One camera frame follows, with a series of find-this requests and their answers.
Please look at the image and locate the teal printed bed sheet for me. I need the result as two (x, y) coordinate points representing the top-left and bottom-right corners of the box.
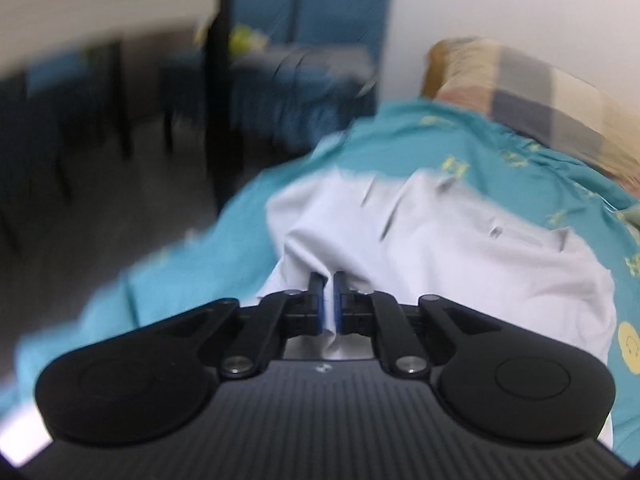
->
(0, 97), (640, 471)

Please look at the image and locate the white garment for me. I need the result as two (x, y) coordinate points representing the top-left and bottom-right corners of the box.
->
(255, 167), (617, 448)

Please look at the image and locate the white desk with black legs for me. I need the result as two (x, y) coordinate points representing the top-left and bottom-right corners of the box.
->
(0, 0), (236, 221)

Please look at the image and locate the grey cloth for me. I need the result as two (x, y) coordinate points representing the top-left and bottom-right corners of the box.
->
(235, 45), (377, 74)

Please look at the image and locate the plaid pillow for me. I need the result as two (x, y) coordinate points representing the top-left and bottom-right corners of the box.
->
(420, 36), (640, 196)

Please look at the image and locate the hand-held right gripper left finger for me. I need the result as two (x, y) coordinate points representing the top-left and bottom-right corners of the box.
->
(147, 271), (326, 380)

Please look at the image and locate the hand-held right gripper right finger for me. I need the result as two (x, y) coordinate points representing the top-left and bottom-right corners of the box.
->
(334, 270), (503, 379)

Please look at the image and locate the yellow-green ball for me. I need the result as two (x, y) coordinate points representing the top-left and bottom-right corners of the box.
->
(227, 24), (267, 57)

